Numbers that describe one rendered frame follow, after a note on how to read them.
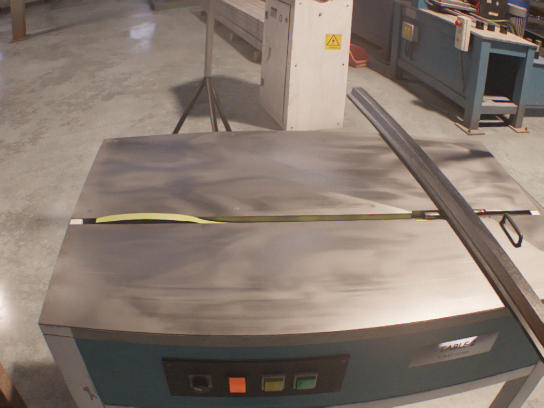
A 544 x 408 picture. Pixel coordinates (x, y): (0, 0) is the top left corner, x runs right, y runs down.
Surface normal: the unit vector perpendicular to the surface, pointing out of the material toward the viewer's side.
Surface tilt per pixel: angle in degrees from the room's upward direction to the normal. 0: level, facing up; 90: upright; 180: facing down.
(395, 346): 90
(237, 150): 0
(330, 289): 0
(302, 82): 90
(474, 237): 75
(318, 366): 90
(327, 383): 90
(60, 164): 0
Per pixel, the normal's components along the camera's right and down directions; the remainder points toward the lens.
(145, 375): 0.12, 0.55
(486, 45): 0.35, 0.53
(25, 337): 0.06, -0.84
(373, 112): -0.93, -0.14
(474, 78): -0.93, 0.14
